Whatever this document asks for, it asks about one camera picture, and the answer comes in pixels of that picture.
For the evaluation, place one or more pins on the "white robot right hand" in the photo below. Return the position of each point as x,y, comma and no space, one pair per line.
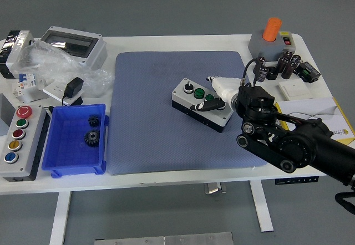
224,88

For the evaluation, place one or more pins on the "grey four-button control box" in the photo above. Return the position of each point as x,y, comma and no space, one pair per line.
181,98

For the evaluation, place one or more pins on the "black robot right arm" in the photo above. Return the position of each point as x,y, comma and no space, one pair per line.
305,142

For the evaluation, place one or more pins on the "grey five-button control box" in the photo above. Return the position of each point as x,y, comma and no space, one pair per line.
30,134

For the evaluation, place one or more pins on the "orange cylinder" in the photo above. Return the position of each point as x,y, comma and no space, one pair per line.
272,28

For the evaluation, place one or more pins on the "yellow and white box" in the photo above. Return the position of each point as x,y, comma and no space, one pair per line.
305,106

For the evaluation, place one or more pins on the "blue-grey mat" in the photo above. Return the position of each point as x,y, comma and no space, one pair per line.
144,117

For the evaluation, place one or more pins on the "black table control panel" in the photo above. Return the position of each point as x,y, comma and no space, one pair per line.
296,180

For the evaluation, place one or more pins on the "white table leg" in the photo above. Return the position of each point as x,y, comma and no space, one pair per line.
59,217
262,206

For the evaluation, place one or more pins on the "grey distribution box clear lid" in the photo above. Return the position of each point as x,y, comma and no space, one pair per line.
97,53

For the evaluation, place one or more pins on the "small black gear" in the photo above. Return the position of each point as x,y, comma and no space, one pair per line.
93,121

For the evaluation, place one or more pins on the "large black gear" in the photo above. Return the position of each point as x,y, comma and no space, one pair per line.
92,138

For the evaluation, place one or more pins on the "black power adapter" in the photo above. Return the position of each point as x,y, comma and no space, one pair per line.
73,87

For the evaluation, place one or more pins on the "grey metal plate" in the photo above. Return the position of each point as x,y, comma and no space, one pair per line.
163,239

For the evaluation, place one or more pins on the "blue plastic bin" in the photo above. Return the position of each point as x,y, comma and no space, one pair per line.
69,150

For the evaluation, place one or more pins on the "white power socket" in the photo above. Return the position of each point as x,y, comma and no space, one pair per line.
54,89

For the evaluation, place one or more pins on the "clear plastic bag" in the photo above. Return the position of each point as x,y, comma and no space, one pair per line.
55,59

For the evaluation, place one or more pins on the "white blue circuit breaker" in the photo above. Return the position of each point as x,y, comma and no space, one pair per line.
27,80

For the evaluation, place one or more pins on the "white and black device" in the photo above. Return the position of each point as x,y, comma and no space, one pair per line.
19,48

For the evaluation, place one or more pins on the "grey metal block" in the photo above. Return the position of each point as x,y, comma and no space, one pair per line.
4,112

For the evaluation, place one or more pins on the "grey switch box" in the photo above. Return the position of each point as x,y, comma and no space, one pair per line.
258,45

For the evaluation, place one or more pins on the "white wall switch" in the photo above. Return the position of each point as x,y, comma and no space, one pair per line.
294,89

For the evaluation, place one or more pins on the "metal bracket under table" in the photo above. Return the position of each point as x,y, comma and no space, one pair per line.
215,188

